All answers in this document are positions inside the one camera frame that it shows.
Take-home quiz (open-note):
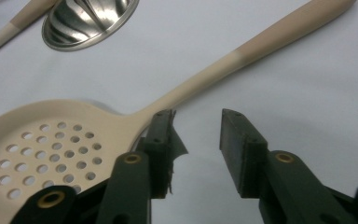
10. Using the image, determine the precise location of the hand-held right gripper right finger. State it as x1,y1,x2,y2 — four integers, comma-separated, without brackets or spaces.
219,107,269,200

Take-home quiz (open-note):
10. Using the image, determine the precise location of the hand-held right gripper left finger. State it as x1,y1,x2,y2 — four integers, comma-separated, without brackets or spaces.
136,108,189,200

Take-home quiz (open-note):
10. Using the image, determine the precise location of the beige perforated skimmer spoon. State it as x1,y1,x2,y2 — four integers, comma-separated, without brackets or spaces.
0,0,358,224

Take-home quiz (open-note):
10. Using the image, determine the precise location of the steel utensil rack stand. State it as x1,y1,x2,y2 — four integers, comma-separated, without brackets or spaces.
41,0,141,52

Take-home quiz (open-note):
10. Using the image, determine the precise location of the beige slotted turner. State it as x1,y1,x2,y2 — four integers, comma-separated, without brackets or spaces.
0,0,60,64

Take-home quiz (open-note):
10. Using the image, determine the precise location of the white table mat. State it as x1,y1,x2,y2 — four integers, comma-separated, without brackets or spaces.
0,0,358,224

